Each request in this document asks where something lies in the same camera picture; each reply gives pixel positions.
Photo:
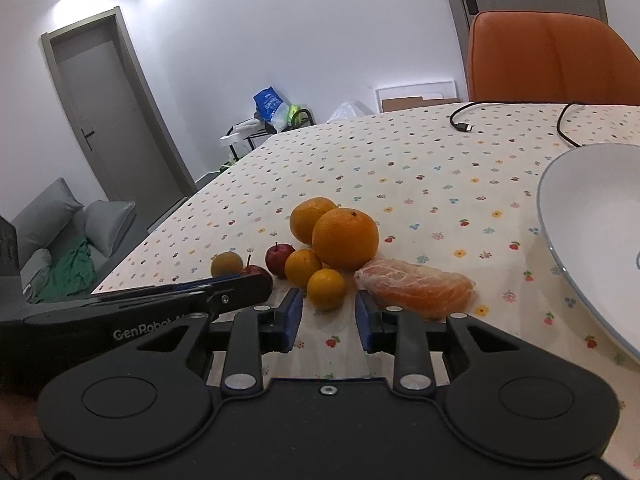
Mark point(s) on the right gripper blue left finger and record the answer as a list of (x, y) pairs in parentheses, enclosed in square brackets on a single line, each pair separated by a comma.
[(253, 333)]

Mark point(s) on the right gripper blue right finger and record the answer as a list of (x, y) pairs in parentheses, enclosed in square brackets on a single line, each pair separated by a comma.
[(400, 333)]

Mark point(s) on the peeled pomelo segment back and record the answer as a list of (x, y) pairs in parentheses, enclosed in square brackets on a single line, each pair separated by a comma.
[(426, 291)]

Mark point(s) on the red small apple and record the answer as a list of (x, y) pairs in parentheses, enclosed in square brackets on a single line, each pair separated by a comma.
[(276, 257), (252, 270)]

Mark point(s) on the brown longan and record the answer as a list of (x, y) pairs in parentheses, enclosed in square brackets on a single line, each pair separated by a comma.
[(225, 264)]

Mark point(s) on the small kumquat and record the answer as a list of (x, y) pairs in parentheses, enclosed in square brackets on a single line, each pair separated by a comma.
[(326, 289), (301, 266)]

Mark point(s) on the large orange front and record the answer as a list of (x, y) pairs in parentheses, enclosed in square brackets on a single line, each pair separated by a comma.
[(345, 239)]

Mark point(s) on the large orange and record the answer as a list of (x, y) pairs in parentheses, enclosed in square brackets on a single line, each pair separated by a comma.
[(305, 215), (345, 239)]

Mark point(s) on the large orange back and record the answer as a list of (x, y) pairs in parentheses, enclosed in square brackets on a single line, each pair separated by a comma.
[(305, 215)]

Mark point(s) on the person's left hand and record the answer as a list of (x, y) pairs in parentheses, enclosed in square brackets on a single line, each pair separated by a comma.
[(18, 419)]

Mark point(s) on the green cloth on sofa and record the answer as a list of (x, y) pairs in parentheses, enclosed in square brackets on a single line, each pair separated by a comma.
[(72, 275)]

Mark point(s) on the floral white tablecloth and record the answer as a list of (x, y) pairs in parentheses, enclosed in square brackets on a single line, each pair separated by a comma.
[(450, 187)]

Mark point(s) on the grey sofa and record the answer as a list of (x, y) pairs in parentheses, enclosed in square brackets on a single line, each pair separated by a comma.
[(53, 220)]

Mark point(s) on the black metal shelf rack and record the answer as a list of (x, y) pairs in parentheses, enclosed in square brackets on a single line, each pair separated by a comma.
[(255, 128)]

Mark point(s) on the grey side door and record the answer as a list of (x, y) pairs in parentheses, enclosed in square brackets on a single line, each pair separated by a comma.
[(113, 114)]

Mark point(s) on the clear plastic bag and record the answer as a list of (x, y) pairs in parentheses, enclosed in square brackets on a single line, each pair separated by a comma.
[(350, 110)]

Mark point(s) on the blue plastic bag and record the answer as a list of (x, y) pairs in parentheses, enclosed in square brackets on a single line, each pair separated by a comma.
[(267, 102)]

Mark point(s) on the white framed board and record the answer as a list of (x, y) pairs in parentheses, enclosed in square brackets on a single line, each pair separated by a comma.
[(410, 96)]

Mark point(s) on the white plate blue rim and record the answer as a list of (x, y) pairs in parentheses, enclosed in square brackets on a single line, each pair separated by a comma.
[(588, 211)]

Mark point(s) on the orange leather chair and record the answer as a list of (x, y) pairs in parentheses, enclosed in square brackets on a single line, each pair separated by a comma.
[(549, 57)]

